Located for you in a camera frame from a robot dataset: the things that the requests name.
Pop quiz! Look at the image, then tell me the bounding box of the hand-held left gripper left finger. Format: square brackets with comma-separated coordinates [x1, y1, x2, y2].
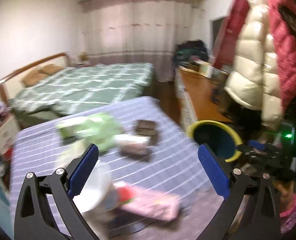
[14, 144, 100, 240]

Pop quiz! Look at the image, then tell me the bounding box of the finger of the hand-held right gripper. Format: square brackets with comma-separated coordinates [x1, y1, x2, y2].
[235, 141, 266, 158]

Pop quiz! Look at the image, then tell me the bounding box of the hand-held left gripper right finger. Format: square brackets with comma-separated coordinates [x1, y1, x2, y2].
[198, 144, 282, 240]

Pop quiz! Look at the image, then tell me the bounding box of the white pill bottle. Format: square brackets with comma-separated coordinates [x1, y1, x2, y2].
[73, 165, 118, 220]

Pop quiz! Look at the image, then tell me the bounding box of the yellow rimmed waste bin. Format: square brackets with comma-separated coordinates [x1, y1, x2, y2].
[186, 120, 242, 162]

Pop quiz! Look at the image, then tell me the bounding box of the green and white drink bottle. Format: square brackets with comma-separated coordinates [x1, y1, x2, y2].
[57, 113, 149, 152]

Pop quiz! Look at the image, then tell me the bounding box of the dark brown packet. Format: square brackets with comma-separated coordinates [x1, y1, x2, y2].
[120, 144, 152, 162]

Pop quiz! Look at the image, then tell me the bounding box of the pink carton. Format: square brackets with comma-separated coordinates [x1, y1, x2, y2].
[114, 181, 181, 222]

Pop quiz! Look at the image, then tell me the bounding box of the brown box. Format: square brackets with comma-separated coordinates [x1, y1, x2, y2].
[135, 119, 159, 137]

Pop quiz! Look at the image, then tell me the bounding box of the person's right forearm pink sleeve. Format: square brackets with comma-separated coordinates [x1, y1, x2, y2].
[280, 194, 296, 234]

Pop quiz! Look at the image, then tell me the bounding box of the person's right hand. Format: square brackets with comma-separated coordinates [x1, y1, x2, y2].
[274, 180, 295, 202]

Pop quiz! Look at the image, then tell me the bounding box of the blue checked tablecloth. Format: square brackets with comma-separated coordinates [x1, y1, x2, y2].
[9, 96, 228, 240]

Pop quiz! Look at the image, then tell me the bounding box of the wooden desk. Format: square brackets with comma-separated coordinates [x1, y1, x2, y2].
[175, 65, 233, 130]

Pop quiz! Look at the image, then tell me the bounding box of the green plaid blanket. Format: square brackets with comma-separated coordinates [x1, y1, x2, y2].
[8, 62, 154, 117]

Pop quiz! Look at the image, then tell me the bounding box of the green and yellow box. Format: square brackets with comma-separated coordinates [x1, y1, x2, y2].
[199, 64, 229, 81]

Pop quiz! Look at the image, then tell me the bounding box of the white nightstand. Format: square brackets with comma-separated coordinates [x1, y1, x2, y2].
[0, 112, 21, 157]

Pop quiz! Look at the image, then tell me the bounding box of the cream puffer jacket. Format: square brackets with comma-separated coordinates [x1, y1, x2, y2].
[223, 0, 284, 131]

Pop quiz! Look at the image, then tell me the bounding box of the brown pillow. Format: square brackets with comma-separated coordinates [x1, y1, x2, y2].
[41, 64, 63, 76]
[22, 69, 43, 86]

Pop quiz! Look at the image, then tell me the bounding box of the pile of dark clothes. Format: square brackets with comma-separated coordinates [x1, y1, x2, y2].
[173, 39, 211, 67]

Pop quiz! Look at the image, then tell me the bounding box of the wooden bed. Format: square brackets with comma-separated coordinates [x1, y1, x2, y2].
[0, 52, 69, 107]

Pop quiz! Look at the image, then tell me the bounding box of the red puffer jacket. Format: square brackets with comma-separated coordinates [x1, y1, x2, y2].
[214, 0, 296, 112]

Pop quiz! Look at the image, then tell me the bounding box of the pink beige curtain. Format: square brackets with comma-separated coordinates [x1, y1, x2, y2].
[78, 0, 207, 82]

